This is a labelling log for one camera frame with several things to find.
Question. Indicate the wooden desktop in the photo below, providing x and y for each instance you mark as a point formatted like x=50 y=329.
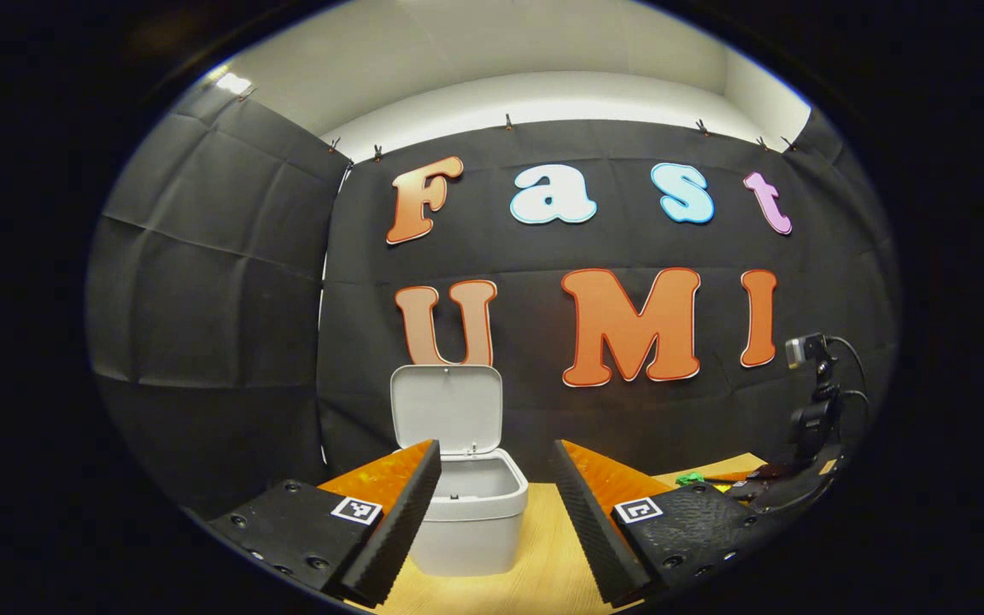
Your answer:
x=543 y=564

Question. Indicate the green paper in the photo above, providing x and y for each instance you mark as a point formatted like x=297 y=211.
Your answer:
x=689 y=478

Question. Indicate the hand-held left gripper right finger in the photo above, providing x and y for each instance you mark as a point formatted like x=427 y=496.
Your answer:
x=599 y=542

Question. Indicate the white desktop garbage bin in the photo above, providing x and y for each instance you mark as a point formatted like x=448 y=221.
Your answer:
x=466 y=530

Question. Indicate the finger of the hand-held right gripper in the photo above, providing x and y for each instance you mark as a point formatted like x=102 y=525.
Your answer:
x=731 y=477

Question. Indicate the row of cloth clips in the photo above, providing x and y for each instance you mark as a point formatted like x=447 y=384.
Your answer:
x=508 y=121

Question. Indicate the black backdrop cloth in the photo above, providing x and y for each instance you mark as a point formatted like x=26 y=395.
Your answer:
x=227 y=282

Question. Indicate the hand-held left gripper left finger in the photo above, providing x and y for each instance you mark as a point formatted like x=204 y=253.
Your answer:
x=398 y=538

